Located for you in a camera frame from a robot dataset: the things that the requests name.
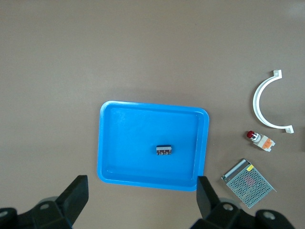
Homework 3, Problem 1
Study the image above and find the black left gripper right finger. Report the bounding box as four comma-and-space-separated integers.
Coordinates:
190, 176, 296, 229

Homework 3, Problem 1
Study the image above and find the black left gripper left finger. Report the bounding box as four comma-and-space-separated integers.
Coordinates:
0, 175, 89, 229

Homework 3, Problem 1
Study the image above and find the brown cylindrical capacitor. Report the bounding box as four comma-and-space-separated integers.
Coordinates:
156, 144, 173, 156

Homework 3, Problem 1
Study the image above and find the perforated metal power supply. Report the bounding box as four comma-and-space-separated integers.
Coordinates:
221, 158, 277, 209

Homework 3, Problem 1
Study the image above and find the blue plastic tray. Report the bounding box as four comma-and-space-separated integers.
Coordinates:
96, 100, 210, 192

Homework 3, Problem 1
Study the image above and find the white semicircular pipe clamp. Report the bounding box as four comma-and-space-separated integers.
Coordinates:
252, 69, 295, 134

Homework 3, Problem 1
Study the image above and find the red push button switch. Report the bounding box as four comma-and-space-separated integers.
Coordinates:
246, 130, 276, 153

